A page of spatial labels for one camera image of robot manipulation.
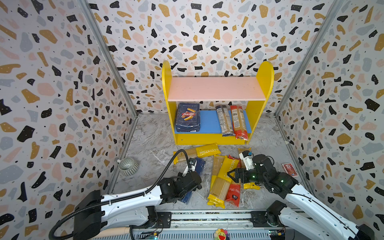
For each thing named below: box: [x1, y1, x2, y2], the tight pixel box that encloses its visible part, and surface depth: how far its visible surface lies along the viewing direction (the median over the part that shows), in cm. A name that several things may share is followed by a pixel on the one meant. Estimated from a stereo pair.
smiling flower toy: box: [213, 228, 230, 240], surface depth 71 cm
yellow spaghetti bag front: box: [207, 155, 240, 209], surface depth 82 cm
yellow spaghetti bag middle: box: [210, 155, 225, 192], surface depth 93 cm
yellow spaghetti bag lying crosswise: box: [173, 143, 222, 164], surface depth 99 cm
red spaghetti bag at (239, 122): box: [230, 105, 249, 141], surface depth 96 cm
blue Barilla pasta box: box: [175, 103, 201, 132], surface depth 94 cm
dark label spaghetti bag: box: [215, 105, 235, 137], surface depth 96 cm
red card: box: [282, 162, 299, 178], surface depth 92 cm
